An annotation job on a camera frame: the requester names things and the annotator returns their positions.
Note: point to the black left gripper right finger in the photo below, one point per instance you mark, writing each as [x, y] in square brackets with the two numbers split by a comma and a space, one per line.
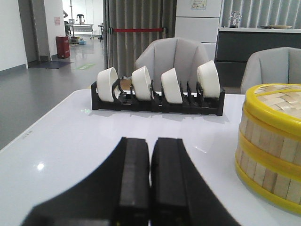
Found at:
[179, 194]

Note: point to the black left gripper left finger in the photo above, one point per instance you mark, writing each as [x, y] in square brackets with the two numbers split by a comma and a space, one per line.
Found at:
[114, 194]

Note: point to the woven bamboo steamer lid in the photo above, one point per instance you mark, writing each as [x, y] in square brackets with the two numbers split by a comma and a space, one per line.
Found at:
[276, 104]

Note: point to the bamboo steamer tray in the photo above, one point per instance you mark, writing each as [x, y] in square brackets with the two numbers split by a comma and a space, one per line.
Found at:
[270, 146]
[274, 179]

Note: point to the black dish rack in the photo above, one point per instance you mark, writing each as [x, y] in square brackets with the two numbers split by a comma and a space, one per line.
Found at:
[198, 104]

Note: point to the white bowl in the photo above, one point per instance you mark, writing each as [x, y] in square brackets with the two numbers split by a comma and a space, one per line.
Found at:
[142, 84]
[171, 87]
[209, 79]
[105, 80]

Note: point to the left grey chair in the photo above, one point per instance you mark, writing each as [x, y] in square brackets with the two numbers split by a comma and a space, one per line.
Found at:
[184, 55]

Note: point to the grey chair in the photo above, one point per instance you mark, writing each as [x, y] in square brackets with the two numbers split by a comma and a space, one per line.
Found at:
[276, 65]
[184, 55]

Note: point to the red bin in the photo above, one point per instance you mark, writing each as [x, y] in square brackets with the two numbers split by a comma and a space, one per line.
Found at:
[62, 44]

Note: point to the dark counter with shelf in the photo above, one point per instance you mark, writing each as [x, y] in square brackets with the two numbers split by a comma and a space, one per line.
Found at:
[235, 45]

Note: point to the red barrier strip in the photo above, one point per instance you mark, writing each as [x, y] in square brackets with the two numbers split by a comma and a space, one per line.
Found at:
[139, 30]

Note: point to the right grey chair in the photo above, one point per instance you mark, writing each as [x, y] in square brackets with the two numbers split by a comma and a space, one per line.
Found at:
[276, 65]

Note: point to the white cabinet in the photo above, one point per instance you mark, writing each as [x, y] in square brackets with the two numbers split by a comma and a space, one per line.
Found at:
[199, 20]

